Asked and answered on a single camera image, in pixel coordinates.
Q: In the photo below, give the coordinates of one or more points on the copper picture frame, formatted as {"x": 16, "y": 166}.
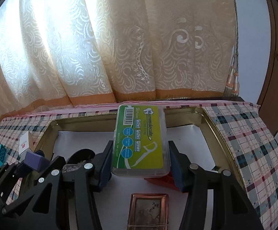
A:
{"x": 148, "y": 210}

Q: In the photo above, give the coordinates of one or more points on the gold tin box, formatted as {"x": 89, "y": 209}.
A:
{"x": 201, "y": 117}

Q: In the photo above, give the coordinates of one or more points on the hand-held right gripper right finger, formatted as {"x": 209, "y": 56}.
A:
{"x": 177, "y": 170}

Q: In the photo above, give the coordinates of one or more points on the green floss pick box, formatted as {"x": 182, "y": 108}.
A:
{"x": 141, "y": 136}

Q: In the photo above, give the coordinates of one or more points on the small red box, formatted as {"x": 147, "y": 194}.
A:
{"x": 164, "y": 179}

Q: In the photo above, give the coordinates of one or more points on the purple block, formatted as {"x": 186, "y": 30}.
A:
{"x": 36, "y": 161}

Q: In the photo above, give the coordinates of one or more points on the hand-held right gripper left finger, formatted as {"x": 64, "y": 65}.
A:
{"x": 105, "y": 165}

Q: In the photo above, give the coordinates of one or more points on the beige lace curtain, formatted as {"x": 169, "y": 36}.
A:
{"x": 153, "y": 52}

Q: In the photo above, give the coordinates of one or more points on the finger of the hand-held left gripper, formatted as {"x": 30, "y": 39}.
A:
{"x": 42, "y": 181}
{"x": 21, "y": 171}

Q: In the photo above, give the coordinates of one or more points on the blue toy block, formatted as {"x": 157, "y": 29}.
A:
{"x": 0, "y": 155}

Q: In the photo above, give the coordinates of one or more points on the white box with red label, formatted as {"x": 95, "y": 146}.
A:
{"x": 25, "y": 141}

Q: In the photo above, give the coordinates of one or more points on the white paper liner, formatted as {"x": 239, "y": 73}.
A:
{"x": 194, "y": 143}

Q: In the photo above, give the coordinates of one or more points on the plaid bedsheet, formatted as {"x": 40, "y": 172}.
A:
{"x": 249, "y": 136}

